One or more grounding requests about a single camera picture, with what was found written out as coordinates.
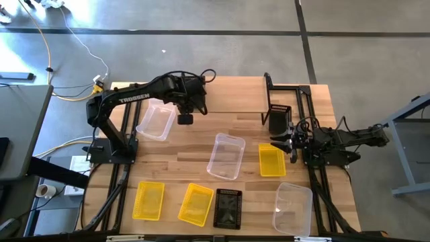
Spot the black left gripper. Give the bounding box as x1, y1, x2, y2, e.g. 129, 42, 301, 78
173, 74, 209, 116

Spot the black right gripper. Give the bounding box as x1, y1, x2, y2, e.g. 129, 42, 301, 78
269, 126, 318, 156

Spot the yellow plastic basket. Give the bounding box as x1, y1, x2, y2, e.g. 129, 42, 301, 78
132, 181, 166, 222
258, 143, 287, 178
177, 182, 215, 228

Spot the black plastic basket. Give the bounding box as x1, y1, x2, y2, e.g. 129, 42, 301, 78
267, 104, 292, 136
212, 188, 243, 231

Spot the clear plastic basket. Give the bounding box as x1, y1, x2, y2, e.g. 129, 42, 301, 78
206, 132, 247, 182
135, 97, 177, 142
271, 181, 314, 238

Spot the wooden shelf with black legs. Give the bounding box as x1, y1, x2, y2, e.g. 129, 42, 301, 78
203, 71, 273, 126

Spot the white paper sheet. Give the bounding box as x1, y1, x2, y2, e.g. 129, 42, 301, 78
63, 155, 92, 197

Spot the black desk leg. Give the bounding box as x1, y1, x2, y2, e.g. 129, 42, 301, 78
26, 156, 90, 190

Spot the white cup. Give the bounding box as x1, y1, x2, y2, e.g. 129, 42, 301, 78
35, 184, 58, 200

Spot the grey desk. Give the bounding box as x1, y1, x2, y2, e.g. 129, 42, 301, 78
0, 83, 54, 183

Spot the white crumpled item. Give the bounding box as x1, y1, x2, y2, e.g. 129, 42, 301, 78
40, 0, 65, 9

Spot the black flat bar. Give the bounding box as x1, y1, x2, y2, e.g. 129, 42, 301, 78
0, 71, 36, 82

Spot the black flat device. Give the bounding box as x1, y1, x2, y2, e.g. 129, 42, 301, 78
0, 136, 11, 169

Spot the person's foot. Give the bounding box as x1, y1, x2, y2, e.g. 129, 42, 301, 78
0, 5, 13, 25

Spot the grey computer mouse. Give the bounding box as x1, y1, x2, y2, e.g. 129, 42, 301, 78
0, 218, 22, 238

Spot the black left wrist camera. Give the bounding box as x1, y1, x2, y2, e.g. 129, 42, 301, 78
177, 113, 195, 126

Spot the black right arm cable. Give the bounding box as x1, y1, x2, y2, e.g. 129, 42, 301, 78
294, 116, 322, 135

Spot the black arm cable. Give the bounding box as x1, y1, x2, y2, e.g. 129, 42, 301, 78
294, 116, 322, 135
200, 68, 217, 84

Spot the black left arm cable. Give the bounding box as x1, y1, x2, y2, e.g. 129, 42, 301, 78
200, 68, 217, 84

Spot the silver metal bracket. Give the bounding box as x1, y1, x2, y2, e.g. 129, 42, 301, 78
294, 236, 332, 242
106, 235, 146, 242

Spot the grey metal table frame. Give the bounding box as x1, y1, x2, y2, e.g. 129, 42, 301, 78
369, 92, 430, 198

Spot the black floor cable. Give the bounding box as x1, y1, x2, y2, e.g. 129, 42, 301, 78
0, 81, 97, 99

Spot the white floor cable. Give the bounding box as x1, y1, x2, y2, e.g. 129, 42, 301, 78
59, 7, 110, 81

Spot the pale yellow floor cable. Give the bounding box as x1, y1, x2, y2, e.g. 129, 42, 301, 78
33, 136, 97, 159

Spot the black frame rail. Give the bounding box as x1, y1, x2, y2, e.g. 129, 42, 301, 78
0, 231, 430, 242

